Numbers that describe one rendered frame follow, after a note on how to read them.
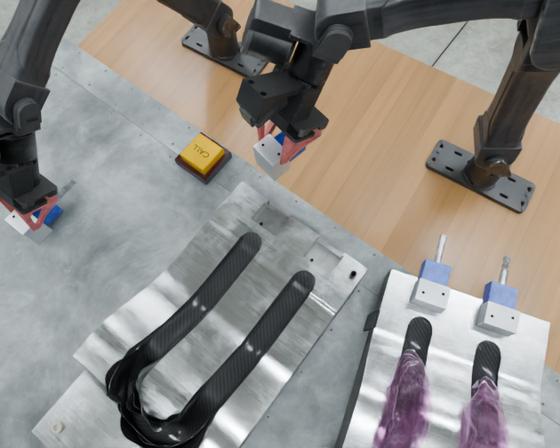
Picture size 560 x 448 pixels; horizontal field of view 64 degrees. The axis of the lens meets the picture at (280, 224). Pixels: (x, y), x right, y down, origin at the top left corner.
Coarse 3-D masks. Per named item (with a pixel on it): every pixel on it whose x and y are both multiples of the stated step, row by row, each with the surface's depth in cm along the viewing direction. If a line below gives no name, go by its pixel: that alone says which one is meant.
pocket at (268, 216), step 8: (264, 208) 78; (272, 208) 77; (256, 216) 76; (264, 216) 78; (272, 216) 78; (280, 216) 77; (264, 224) 77; (272, 224) 77; (280, 224) 77; (272, 232) 77
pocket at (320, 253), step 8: (320, 240) 75; (312, 248) 75; (320, 248) 75; (328, 248) 74; (304, 256) 74; (312, 256) 75; (320, 256) 75; (328, 256) 75; (336, 256) 74; (320, 264) 74; (328, 264) 74; (336, 264) 74; (328, 272) 74
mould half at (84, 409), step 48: (240, 192) 76; (192, 240) 74; (288, 240) 73; (192, 288) 71; (240, 288) 71; (336, 288) 70; (96, 336) 64; (144, 336) 65; (192, 336) 67; (240, 336) 68; (288, 336) 68; (96, 384) 68; (144, 384) 61; (192, 384) 62; (48, 432) 66; (96, 432) 66; (240, 432) 59
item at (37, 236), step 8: (72, 184) 85; (64, 192) 84; (56, 208) 82; (8, 216) 80; (16, 216) 80; (32, 216) 80; (48, 216) 82; (56, 216) 83; (16, 224) 79; (24, 224) 79; (48, 224) 83; (24, 232) 78; (32, 232) 80; (40, 232) 82; (48, 232) 84; (32, 240) 81; (40, 240) 83
